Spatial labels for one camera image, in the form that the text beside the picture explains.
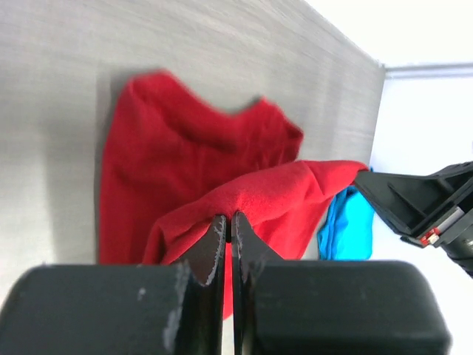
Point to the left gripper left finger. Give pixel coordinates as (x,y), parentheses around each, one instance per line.
(93,309)

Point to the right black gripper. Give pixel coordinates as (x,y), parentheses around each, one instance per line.
(433,210)

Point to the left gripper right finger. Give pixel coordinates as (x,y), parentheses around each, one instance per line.
(324,307)

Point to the red t shirt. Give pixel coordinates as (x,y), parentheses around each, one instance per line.
(171,162)

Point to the folded blue t shirt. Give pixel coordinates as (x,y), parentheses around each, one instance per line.
(346,233)

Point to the right aluminium frame post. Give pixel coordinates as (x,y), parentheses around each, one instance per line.
(421,71)

